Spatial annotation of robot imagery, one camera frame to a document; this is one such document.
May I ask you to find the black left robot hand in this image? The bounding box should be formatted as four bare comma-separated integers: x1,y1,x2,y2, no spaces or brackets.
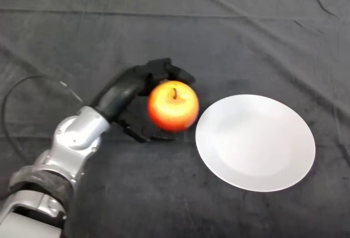
90,57,196,143

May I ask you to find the red yellow apple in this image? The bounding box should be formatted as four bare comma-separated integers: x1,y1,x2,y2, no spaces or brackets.
147,80,200,132

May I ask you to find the white round plate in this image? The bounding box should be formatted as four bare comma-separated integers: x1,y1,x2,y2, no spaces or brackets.
195,94,317,193

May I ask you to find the black cloth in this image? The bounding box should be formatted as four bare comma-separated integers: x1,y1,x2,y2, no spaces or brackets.
0,0,350,238

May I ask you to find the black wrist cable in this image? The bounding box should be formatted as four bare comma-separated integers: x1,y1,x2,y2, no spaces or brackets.
1,75,83,167

